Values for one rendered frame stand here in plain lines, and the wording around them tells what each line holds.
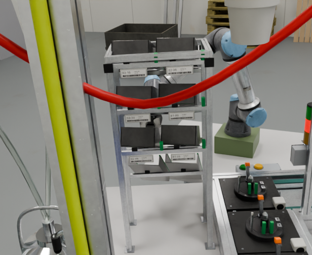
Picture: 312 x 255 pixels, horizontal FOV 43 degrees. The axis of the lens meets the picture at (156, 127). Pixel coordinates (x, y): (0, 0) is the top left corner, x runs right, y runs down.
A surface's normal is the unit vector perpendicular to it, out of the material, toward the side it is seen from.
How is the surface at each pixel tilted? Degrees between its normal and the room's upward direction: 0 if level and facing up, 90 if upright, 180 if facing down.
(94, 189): 90
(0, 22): 79
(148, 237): 0
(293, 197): 0
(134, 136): 65
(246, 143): 90
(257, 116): 97
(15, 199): 0
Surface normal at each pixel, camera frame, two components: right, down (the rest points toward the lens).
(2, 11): 0.89, -0.07
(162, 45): -0.19, 0.00
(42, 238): -0.06, -0.91
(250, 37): -0.15, 0.54
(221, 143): -0.39, 0.40
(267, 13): 0.45, 0.47
